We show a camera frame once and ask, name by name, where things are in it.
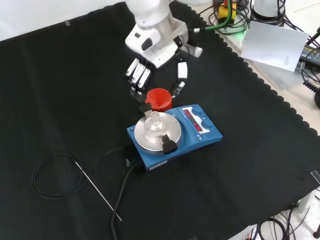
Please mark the yellow stop button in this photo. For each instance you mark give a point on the yellow stop button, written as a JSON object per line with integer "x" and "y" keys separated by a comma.
{"x": 232, "y": 13}

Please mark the white cylindrical base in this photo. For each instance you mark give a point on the white cylindrical base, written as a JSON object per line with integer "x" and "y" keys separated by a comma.
{"x": 265, "y": 7}

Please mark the white paper sheet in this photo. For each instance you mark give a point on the white paper sheet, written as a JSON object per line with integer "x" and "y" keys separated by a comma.
{"x": 272, "y": 42}

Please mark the thin metal probe rod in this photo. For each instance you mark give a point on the thin metal probe rod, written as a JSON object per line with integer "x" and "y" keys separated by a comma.
{"x": 97, "y": 188}

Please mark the clear round-bottom glass flask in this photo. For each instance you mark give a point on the clear round-bottom glass flask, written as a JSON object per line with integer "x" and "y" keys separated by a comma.
{"x": 154, "y": 122}

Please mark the clear tape piece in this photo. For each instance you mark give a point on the clear tape piece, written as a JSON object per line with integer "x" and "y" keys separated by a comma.
{"x": 315, "y": 176}

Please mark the black power adapter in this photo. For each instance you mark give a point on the black power adapter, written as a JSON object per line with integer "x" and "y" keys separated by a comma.
{"x": 311, "y": 53}

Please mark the black cloth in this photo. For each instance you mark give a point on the black cloth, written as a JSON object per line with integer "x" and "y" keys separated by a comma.
{"x": 50, "y": 100}

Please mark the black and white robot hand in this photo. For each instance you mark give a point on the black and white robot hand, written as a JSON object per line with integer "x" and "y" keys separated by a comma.
{"x": 162, "y": 50}

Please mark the grey tape piece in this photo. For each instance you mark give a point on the grey tape piece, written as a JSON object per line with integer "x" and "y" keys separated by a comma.
{"x": 67, "y": 23}

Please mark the heater with blue base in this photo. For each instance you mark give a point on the heater with blue base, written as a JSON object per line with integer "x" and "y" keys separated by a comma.
{"x": 160, "y": 160}

